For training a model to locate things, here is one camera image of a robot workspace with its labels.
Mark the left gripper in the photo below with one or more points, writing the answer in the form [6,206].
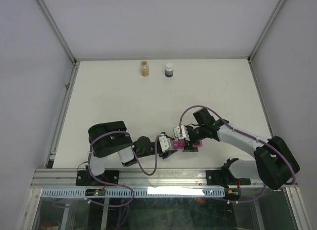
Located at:
[166,153]

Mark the white cap dark bottle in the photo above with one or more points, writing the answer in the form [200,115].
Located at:
[169,70]

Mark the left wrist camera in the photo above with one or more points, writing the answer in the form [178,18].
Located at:
[165,142]

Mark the aluminium mounting rail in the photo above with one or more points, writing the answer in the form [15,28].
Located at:
[134,178]

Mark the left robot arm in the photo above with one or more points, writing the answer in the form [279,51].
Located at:
[112,137]

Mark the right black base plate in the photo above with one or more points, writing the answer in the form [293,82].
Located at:
[217,177]

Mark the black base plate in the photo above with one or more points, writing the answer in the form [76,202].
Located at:
[217,177]
[85,179]

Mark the pink weekly pill organizer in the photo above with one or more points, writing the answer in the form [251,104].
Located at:
[180,144]

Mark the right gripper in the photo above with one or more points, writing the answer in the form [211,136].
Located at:
[188,146]

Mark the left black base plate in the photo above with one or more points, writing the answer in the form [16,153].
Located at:
[85,179]

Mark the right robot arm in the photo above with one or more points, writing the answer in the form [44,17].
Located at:
[272,161]

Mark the clear bottle yellow pills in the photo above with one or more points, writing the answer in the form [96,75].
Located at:
[145,68]

